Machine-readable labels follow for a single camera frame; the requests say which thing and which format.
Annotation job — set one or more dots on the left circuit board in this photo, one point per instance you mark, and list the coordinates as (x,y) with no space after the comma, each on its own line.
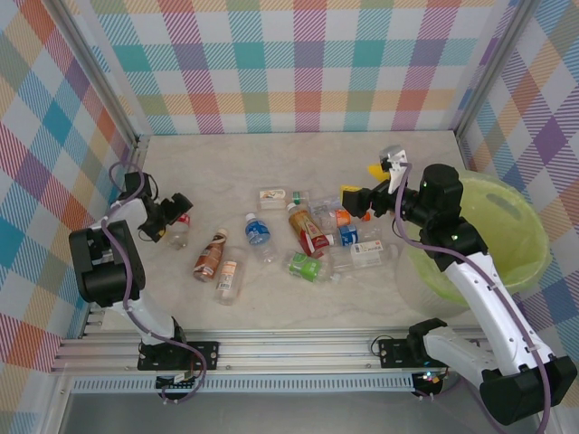
(178,383)

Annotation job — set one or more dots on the orange label orange cap bottle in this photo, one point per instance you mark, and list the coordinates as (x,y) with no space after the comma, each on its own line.
(342,218)

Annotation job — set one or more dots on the circuit board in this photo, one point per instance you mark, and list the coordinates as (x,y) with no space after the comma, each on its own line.
(178,383)
(429,380)

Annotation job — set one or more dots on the clear bottle orange white label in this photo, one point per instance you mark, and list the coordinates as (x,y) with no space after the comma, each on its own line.
(228,276)

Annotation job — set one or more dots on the green label bottle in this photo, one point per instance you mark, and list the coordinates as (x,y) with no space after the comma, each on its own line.
(305,266)

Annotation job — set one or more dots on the aluminium right frame post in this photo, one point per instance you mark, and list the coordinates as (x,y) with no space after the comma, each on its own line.
(494,68)

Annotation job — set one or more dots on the aluminium frame post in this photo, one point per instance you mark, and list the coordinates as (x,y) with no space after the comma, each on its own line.
(494,68)
(105,68)

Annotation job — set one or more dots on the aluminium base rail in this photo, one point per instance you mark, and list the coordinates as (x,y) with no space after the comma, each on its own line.
(294,352)

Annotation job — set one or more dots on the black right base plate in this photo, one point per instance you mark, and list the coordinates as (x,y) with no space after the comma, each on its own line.
(391,352)

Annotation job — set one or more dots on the red cap cola bottle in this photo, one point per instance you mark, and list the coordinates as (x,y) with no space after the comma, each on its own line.
(178,235)

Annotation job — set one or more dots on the right circuit board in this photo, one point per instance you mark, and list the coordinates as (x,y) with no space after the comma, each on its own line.
(429,380)

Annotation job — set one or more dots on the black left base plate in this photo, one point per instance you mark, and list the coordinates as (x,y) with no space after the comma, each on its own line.
(208,355)

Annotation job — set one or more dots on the green cap clear bottle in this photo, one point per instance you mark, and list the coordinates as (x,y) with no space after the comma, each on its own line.
(300,199)

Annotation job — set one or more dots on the aluminium left frame post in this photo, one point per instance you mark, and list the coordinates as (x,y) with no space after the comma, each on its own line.
(105,68)

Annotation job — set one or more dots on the white label square bottle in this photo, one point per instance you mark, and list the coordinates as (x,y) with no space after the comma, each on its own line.
(366,251)

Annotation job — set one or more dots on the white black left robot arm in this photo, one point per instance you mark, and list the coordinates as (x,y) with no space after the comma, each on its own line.
(113,271)

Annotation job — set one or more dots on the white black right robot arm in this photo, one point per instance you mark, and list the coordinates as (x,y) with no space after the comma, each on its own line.
(475,280)

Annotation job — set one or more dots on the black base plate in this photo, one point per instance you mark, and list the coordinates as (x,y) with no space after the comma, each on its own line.
(391,352)
(208,355)

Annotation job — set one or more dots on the brown coffee bottle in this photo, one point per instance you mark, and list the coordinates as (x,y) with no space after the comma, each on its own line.
(209,260)

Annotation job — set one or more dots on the gold red label bottle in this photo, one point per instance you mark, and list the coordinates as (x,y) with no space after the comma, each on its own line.
(307,228)

